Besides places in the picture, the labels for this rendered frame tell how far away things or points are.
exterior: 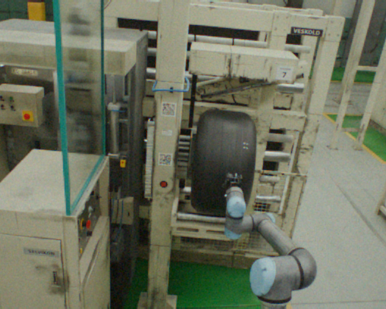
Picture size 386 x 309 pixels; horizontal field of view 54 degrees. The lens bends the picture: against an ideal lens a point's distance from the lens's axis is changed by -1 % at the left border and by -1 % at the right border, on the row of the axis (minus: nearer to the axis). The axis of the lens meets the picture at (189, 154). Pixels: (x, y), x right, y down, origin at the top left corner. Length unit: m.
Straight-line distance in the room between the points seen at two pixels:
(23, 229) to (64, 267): 0.24
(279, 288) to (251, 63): 1.30
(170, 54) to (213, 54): 0.34
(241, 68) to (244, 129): 0.40
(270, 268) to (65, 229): 0.81
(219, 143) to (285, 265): 0.81
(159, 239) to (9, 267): 0.94
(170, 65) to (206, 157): 0.49
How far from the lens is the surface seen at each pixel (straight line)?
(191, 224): 2.23
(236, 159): 1.91
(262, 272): 1.30
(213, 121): 2.00
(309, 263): 1.38
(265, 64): 2.22
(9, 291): 1.95
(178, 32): 1.91
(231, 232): 1.66
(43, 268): 1.79
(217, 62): 2.19
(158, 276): 2.61
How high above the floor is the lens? 2.17
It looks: 26 degrees down
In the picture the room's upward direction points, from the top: 5 degrees clockwise
